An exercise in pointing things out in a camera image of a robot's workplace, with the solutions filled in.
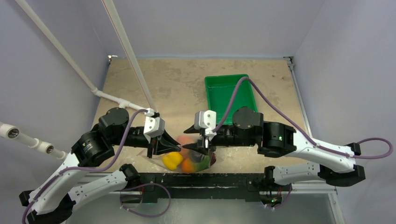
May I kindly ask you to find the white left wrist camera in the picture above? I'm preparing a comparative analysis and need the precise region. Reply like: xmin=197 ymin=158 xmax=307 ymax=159
xmin=143 ymin=113 xmax=165 ymax=140

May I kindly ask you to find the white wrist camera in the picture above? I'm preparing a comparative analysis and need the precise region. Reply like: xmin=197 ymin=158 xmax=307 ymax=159
xmin=143 ymin=113 xmax=165 ymax=140
xmin=193 ymin=110 xmax=217 ymax=140

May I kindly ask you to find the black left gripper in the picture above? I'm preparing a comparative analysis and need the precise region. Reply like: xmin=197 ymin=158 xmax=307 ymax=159
xmin=112 ymin=126 xmax=182 ymax=158

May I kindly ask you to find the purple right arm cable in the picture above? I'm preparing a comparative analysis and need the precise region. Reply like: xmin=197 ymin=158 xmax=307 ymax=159
xmin=212 ymin=76 xmax=394 ymax=160

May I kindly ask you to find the yellow toy bell pepper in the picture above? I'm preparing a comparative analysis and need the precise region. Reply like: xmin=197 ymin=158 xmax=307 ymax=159
xmin=161 ymin=152 xmax=183 ymax=171

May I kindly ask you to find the clear pink zip top bag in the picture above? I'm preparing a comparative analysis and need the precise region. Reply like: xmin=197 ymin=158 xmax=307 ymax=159
xmin=143 ymin=148 xmax=223 ymax=173

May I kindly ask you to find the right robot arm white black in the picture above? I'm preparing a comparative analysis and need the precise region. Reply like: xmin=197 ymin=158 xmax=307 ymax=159
xmin=183 ymin=107 xmax=366 ymax=190

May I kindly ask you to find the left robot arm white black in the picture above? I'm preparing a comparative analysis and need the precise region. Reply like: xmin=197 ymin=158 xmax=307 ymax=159
xmin=19 ymin=107 xmax=181 ymax=224

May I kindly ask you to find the green plastic tray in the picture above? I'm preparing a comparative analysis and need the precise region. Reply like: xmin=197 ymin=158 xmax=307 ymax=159
xmin=205 ymin=74 xmax=258 ymax=125

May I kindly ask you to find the orange toy pumpkin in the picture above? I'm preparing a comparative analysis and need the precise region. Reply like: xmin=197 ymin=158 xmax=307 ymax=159
xmin=177 ymin=135 xmax=197 ymax=146

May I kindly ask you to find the dark red toy apple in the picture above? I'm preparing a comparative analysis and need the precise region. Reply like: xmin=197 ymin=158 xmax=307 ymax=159
xmin=209 ymin=153 xmax=217 ymax=167

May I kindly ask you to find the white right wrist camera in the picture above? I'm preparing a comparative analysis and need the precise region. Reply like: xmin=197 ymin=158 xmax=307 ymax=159
xmin=193 ymin=110 xmax=217 ymax=140

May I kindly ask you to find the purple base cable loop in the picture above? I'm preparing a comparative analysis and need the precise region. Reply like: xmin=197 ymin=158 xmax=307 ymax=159
xmin=119 ymin=182 xmax=172 ymax=218

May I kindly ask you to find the white pvc pipe frame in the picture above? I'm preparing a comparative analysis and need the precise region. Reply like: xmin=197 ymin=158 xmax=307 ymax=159
xmin=0 ymin=0 xmax=157 ymax=160

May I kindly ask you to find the orange green toy mango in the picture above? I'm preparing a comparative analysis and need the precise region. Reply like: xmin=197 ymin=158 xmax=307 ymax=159
xmin=181 ymin=156 xmax=211 ymax=173

